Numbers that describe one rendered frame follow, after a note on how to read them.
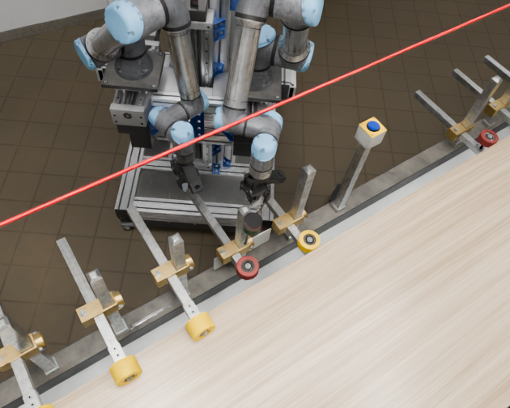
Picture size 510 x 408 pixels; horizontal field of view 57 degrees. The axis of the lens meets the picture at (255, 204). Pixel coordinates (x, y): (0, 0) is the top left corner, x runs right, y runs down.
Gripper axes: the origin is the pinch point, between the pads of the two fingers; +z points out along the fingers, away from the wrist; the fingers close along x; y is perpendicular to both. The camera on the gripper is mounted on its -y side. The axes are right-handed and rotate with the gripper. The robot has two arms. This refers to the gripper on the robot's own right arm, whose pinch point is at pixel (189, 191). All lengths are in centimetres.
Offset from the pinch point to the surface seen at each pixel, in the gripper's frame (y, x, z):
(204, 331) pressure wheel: -56, 25, -14
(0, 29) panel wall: 232, 26, 72
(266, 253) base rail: -34.5, -15.8, 12.6
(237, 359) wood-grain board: -67, 20, -7
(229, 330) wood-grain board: -58, 17, -7
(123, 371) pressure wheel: -54, 51, -15
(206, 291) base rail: -35.8, 13.1, 12.6
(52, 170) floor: 105, 39, 83
